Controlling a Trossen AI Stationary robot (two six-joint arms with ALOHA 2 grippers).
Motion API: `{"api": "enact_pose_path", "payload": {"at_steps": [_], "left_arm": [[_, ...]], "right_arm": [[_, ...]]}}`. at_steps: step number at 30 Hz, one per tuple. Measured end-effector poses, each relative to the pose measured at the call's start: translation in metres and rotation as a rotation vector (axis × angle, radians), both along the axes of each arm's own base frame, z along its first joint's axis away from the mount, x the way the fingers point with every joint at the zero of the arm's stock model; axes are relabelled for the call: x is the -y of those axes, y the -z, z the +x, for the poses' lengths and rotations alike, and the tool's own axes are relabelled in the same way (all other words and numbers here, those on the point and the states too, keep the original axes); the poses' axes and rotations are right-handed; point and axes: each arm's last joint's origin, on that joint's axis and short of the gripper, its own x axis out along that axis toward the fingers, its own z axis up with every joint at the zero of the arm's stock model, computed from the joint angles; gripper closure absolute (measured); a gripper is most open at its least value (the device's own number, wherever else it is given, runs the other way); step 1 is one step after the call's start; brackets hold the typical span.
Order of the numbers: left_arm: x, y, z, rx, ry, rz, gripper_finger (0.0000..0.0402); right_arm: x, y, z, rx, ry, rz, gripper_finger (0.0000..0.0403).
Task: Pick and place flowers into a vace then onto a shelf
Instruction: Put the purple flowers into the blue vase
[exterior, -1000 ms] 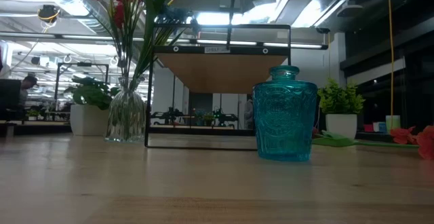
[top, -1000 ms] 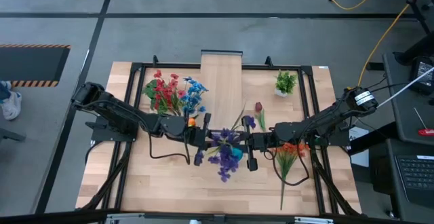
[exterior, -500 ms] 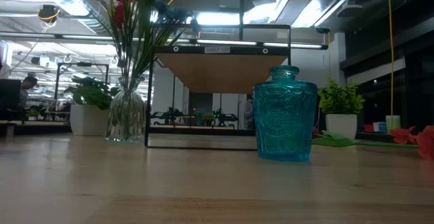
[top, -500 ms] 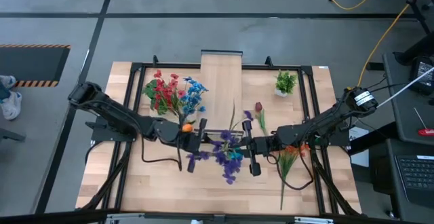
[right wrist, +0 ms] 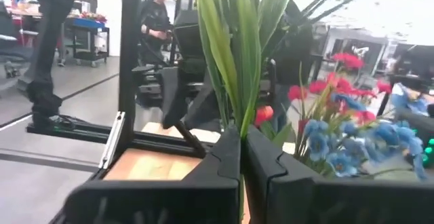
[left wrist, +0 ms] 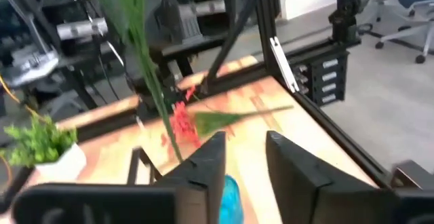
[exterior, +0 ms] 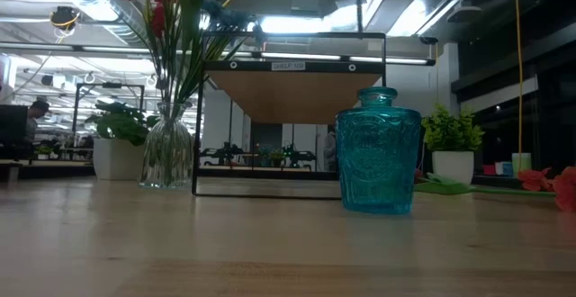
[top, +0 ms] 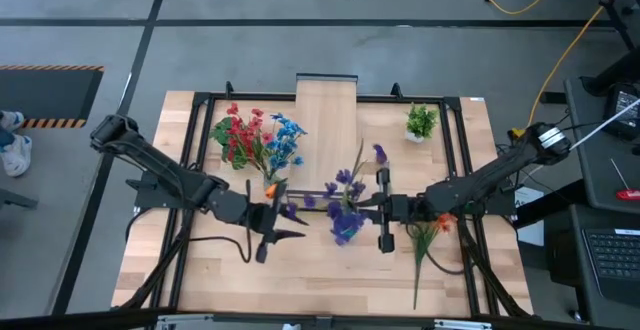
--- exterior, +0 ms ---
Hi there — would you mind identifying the yellow hanging cable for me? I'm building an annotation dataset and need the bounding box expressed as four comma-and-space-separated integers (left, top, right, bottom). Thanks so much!
515, 0, 526, 154

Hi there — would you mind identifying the small green plant white pot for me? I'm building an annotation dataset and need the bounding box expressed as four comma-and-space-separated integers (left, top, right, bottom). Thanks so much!
421, 102, 486, 185

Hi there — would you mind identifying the red artificial flower bunch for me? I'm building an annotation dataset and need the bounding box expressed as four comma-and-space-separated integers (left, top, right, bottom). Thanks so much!
114, 0, 181, 109

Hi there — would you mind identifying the black metal wood shelf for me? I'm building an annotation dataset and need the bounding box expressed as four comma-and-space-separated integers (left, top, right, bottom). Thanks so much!
192, 31, 388, 201

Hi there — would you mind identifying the blue embossed glass vase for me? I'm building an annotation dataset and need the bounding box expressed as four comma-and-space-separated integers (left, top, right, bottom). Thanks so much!
335, 86, 423, 216

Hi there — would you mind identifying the person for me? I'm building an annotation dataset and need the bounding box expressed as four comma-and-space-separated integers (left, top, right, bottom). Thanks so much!
323, 130, 338, 172
24, 100, 51, 145

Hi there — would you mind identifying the long hanging linear light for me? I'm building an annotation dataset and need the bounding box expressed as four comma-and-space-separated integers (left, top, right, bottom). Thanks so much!
0, 42, 437, 67

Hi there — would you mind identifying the green leafy flower stem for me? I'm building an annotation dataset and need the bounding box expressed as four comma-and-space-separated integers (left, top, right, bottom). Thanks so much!
413, 172, 557, 198

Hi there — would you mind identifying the clear ribbed glass vase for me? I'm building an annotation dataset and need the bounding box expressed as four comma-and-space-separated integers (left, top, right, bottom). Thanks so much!
138, 101, 195, 189

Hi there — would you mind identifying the black ceiling cord reel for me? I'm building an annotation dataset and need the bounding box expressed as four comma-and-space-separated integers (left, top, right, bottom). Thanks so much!
49, 6, 81, 31

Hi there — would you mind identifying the dark computer monitor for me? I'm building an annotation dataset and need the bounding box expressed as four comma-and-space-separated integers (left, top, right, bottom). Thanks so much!
0, 104, 29, 145

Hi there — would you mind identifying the large leafy plant white pot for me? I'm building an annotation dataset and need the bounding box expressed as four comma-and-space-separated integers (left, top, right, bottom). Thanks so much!
84, 100, 161, 182

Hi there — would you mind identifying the red orange artificial flower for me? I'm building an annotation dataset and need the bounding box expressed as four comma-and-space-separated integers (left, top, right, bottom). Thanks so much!
517, 165, 576, 213

